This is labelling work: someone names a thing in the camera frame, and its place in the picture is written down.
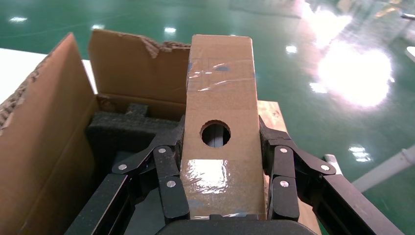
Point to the plywood board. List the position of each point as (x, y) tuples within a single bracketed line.
[(270, 113)]

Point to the white rounded plate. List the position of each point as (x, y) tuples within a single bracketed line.
[(411, 53)]

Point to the grey metal bar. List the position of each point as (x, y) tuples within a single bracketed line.
[(408, 16)]

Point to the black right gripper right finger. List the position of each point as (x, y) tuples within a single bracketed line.
[(285, 194)]

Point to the white tube frame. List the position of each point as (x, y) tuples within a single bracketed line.
[(385, 168)]

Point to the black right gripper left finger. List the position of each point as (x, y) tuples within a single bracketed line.
[(172, 194)]

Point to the small brown cardboard box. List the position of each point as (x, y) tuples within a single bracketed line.
[(223, 97)]

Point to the big torn cardboard box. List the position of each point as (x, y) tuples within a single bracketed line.
[(45, 136)]

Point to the black foam insert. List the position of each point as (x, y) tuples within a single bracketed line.
[(123, 129)]

